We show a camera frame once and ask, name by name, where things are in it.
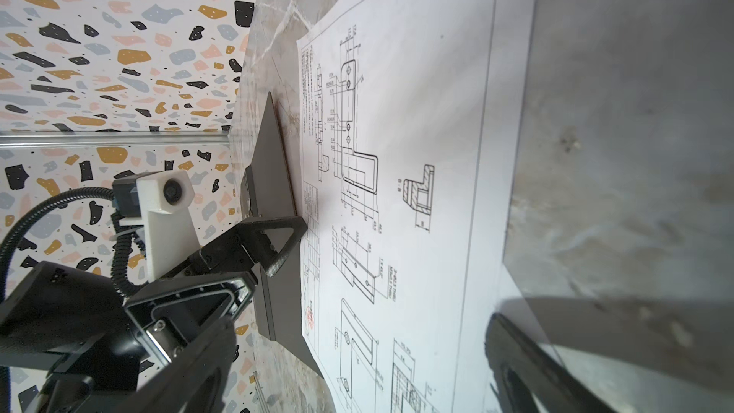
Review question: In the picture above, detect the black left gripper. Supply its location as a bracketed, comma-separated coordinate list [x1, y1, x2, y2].
[1, 262, 257, 412]

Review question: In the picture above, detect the aluminium corner post left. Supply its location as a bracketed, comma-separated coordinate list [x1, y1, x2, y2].
[1, 131, 229, 148]

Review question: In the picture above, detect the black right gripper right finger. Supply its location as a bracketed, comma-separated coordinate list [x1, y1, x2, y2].
[485, 313, 613, 412]

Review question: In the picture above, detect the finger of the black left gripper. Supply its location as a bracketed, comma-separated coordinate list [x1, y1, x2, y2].
[171, 216, 308, 277]

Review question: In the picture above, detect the white text paper sheet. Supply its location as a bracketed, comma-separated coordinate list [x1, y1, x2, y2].
[485, 269, 733, 412]

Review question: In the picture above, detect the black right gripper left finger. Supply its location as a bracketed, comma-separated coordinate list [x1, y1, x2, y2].
[116, 317, 236, 412]

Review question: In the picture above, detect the white drawing paper sheet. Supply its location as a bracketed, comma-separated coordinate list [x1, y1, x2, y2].
[297, 0, 535, 412]

